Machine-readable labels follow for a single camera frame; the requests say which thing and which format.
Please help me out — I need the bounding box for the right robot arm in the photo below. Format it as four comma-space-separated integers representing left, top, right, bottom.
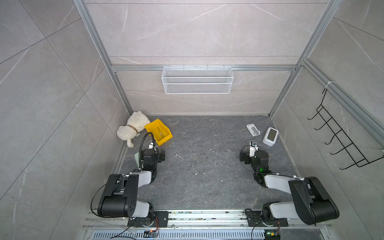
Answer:
239, 145, 340, 226

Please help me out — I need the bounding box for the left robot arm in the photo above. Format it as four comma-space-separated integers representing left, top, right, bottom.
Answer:
94, 149, 166, 227

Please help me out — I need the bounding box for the yellow plastic bin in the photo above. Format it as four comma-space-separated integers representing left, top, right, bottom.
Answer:
145, 119, 173, 146

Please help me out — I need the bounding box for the pale green cup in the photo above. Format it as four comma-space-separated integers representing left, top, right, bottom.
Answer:
134, 152, 141, 169

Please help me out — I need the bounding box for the white digital clock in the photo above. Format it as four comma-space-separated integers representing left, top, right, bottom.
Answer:
262, 127, 279, 147

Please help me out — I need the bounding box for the white plush dog toy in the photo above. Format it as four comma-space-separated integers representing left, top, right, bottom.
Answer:
117, 111, 151, 148

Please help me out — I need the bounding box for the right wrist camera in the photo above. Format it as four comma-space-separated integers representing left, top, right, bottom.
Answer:
249, 141, 259, 158

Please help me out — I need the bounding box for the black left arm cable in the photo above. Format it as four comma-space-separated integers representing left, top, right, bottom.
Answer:
89, 131, 157, 219

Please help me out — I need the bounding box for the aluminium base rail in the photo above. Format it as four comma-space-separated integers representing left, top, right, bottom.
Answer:
78, 209, 338, 240

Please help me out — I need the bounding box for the white wire mesh basket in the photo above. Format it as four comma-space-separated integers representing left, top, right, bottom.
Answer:
162, 67, 234, 95

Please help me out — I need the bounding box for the black wall hook rack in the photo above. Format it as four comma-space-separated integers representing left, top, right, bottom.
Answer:
307, 89, 384, 170

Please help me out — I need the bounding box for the left aluminium frame post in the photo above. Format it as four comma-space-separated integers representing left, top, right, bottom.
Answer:
74, 0, 133, 115

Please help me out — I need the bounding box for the aluminium corner frame post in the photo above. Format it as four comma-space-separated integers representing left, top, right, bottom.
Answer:
269, 0, 343, 119

